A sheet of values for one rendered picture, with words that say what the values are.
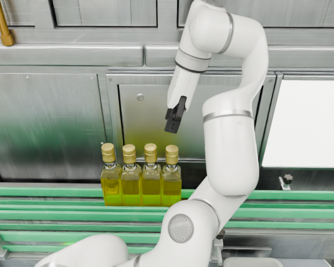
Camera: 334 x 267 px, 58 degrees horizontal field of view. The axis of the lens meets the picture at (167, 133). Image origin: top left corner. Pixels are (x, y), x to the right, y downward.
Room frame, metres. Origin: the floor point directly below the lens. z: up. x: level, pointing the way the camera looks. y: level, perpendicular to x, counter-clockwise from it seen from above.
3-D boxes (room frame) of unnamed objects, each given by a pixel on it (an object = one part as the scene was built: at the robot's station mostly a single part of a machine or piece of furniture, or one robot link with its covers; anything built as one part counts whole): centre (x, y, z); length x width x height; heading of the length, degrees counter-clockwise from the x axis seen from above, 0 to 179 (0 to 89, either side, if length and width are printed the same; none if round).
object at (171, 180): (0.64, -0.01, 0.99); 0.06 x 0.06 x 0.21; 89
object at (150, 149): (0.65, 0.04, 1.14); 0.04 x 0.04 x 0.04
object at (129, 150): (0.64, 0.10, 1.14); 0.04 x 0.04 x 0.04
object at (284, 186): (0.71, -0.38, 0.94); 0.07 x 0.04 x 0.13; 179
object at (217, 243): (0.52, -0.14, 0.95); 0.17 x 0.03 x 0.12; 179
